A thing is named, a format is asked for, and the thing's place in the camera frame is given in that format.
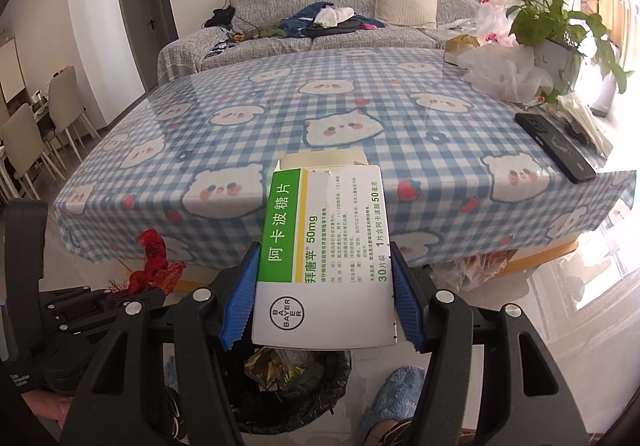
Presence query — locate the green potted plant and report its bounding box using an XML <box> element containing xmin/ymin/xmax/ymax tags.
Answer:
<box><xmin>502</xmin><ymin>0</ymin><xmax>628</xmax><ymax>107</ymax></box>

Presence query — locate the white and green medicine box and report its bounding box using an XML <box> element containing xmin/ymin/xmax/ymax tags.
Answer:
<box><xmin>251</xmin><ymin>152</ymin><xmax>398</xmax><ymax>351</ymax></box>

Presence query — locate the black trash bin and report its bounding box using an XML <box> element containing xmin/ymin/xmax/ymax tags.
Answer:
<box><xmin>226</xmin><ymin>345</ymin><xmax>354</xmax><ymax>438</ymax></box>

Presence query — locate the blue fuzzy slipper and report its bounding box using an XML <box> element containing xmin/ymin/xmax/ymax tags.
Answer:
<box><xmin>362</xmin><ymin>366</ymin><xmax>427</xmax><ymax>438</ymax></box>

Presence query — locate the wooden table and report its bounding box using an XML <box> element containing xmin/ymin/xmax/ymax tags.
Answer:
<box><xmin>500</xmin><ymin>237</ymin><xmax>581</xmax><ymax>277</ymax></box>

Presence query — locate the pile of clothes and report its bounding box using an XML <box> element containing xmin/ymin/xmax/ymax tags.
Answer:
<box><xmin>260</xmin><ymin>2</ymin><xmax>387</xmax><ymax>39</ymax></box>

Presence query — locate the blue checkered bear tablecloth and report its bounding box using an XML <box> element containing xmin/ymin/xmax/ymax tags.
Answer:
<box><xmin>54</xmin><ymin>48</ymin><xmax>635</xmax><ymax>271</ymax></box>

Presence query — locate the beige pillow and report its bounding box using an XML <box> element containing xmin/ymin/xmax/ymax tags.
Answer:
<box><xmin>374</xmin><ymin>0</ymin><xmax>439</xmax><ymax>30</ymax></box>

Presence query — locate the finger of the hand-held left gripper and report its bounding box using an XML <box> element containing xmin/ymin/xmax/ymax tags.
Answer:
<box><xmin>42</xmin><ymin>287</ymin><xmax>167</xmax><ymax>334</ymax></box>

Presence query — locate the white and gold paper box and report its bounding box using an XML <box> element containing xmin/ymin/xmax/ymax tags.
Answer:
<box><xmin>444</xmin><ymin>33</ymin><xmax>482</xmax><ymax>66</ymax></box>

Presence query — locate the white plastic bag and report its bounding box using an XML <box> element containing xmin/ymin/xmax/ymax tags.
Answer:
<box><xmin>457</xmin><ymin>46</ymin><xmax>555</xmax><ymax>104</ymax></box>

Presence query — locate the red crinkled wrapper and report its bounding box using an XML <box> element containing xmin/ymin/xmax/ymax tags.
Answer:
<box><xmin>107</xmin><ymin>228</ymin><xmax>187</xmax><ymax>297</ymax></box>

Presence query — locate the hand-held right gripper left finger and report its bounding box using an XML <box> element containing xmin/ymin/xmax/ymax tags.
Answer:
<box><xmin>65</xmin><ymin>242</ymin><xmax>262</xmax><ymax>446</ymax></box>

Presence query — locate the grey covered sofa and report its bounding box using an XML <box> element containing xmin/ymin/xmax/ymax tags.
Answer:
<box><xmin>157</xmin><ymin>0</ymin><xmax>481</xmax><ymax>82</ymax></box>

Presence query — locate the beige dining chair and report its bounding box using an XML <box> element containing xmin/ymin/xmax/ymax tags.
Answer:
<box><xmin>0</xmin><ymin>103</ymin><xmax>66</xmax><ymax>201</ymax></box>
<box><xmin>47</xmin><ymin>66</ymin><xmax>101</xmax><ymax>161</ymax></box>

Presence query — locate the black bag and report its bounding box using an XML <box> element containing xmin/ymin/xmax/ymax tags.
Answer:
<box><xmin>205</xmin><ymin>6</ymin><xmax>236</xmax><ymax>29</ymax></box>

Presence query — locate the gold foil snack bag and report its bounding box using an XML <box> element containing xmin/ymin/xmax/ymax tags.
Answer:
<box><xmin>243</xmin><ymin>347</ymin><xmax>315</xmax><ymax>393</ymax></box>

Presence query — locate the person's left hand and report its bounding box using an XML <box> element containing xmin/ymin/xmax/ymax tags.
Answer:
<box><xmin>21</xmin><ymin>387</ymin><xmax>77</xmax><ymax>428</ymax></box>

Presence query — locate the black phone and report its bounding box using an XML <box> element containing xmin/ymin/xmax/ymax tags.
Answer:
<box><xmin>514</xmin><ymin>111</ymin><xmax>597</xmax><ymax>185</ymax></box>

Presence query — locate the grey door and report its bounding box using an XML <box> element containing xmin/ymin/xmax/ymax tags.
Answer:
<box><xmin>113</xmin><ymin>0</ymin><xmax>178</xmax><ymax>94</ymax></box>

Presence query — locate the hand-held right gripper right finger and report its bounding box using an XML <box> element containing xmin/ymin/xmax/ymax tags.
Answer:
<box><xmin>389</xmin><ymin>241</ymin><xmax>588</xmax><ymax>446</ymax></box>

